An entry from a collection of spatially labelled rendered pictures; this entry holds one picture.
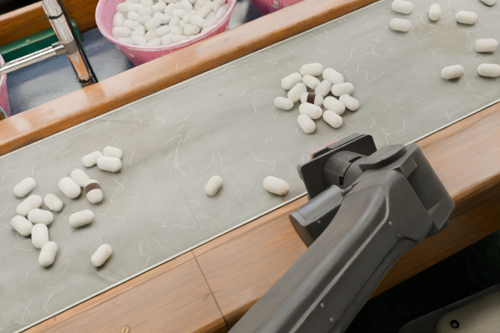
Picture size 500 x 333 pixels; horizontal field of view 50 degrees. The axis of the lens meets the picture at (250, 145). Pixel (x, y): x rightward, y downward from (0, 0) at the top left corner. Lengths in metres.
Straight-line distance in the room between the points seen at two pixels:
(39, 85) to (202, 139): 0.41
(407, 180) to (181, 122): 0.46
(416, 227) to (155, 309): 0.33
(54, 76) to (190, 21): 0.29
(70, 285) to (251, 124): 0.34
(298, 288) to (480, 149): 0.47
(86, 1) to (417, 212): 0.86
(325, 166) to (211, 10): 0.50
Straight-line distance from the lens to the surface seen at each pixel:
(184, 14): 1.06
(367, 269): 0.41
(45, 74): 1.14
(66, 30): 0.87
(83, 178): 0.81
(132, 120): 0.88
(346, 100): 0.83
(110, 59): 1.11
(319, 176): 0.66
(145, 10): 1.09
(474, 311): 0.99
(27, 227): 0.80
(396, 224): 0.45
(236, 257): 0.67
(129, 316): 0.67
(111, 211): 0.78
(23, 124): 0.92
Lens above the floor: 1.36
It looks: 51 degrees down
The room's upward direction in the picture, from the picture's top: 10 degrees counter-clockwise
